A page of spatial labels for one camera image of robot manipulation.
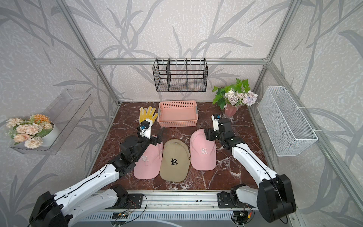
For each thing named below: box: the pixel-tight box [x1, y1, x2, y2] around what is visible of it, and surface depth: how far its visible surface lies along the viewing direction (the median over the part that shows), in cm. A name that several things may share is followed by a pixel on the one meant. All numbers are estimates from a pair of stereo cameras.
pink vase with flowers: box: [211, 78, 259, 117], surface depth 88 cm
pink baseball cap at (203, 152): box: [190, 128, 217, 171], surface depth 89 cm
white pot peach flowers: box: [5, 113, 60, 149], surface depth 52 cm
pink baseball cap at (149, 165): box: [133, 141, 165, 180], surface depth 85 cm
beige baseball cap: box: [159, 139, 191, 183], surface depth 85 cm
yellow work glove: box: [138, 106, 159, 124], surface depth 114 cm
